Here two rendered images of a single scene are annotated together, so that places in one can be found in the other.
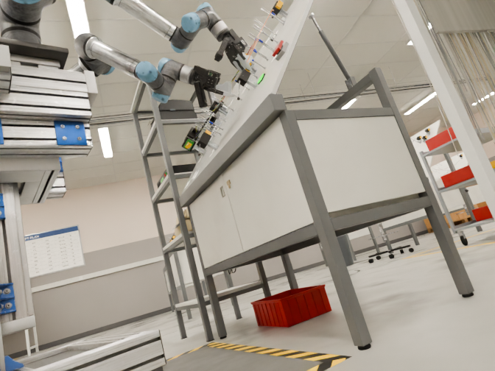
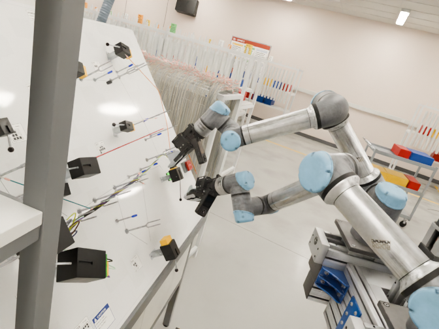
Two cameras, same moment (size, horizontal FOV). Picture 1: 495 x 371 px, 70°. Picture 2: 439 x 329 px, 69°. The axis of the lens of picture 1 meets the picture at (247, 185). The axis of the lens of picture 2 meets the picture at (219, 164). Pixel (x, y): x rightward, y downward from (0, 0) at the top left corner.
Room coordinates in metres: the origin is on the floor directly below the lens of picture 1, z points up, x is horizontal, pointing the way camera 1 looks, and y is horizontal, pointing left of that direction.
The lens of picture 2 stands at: (2.34, 0.86, 1.71)
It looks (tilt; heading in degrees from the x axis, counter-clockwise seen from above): 19 degrees down; 220
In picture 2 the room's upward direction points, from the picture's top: 16 degrees clockwise
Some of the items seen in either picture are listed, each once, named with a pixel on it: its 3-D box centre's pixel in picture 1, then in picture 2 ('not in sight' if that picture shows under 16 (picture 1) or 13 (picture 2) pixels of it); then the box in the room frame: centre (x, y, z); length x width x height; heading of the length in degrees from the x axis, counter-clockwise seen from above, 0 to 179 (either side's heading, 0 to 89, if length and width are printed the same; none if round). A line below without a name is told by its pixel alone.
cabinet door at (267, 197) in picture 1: (260, 192); (168, 279); (1.41, -0.04, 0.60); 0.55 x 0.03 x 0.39; 30
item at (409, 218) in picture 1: (414, 189); not in sight; (5.37, -2.40, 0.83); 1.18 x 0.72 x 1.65; 22
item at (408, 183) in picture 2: not in sight; (383, 179); (-2.80, -0.33, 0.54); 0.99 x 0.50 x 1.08; 122
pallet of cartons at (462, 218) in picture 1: (450, 213); not in sight; (10.19, -5.26, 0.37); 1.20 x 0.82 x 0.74; 108
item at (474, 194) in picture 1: (453, 191); not in sight; (8.60, -4.70, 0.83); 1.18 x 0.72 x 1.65; 23
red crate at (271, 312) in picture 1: (289, 306); not in sight; (2.12, -0.04, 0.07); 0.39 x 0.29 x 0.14; 27
